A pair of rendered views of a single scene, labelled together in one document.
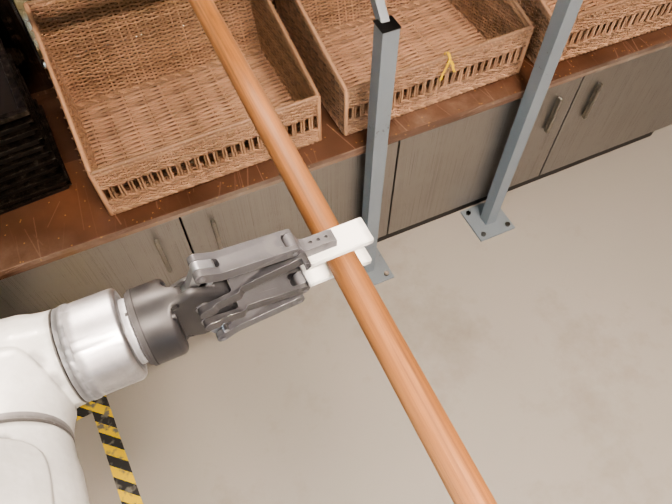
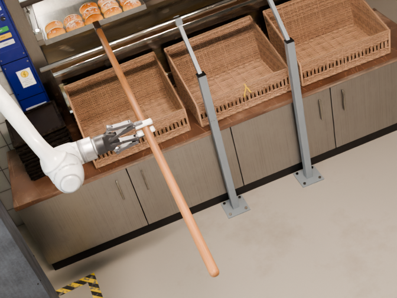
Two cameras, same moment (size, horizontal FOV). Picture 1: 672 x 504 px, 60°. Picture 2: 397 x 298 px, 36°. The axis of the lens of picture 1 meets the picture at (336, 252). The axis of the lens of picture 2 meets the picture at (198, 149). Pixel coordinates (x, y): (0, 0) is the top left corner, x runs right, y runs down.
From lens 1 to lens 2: 1.85 m
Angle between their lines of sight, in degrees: 21
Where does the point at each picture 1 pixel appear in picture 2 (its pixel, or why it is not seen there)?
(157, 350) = (99, 147)
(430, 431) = (156, 154)
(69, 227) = not seen: hidden behind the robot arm
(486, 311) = (301, 222)
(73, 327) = (81, 142)
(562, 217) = (354, 171)
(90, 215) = (88, 169)
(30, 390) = (72, 151)
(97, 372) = (85, 151)
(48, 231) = not seen: hidden behind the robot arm
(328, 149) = (194, 133)
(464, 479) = (160, 160)
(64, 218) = not seen: hidden behind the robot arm
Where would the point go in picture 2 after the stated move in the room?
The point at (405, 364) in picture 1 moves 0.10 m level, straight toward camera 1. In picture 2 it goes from (153, 143) to (141, 162)
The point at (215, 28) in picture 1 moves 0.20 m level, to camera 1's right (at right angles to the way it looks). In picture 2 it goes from (121, 80) to (166, 74)
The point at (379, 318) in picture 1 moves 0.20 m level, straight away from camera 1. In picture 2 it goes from (150, 136) to (166, 104)
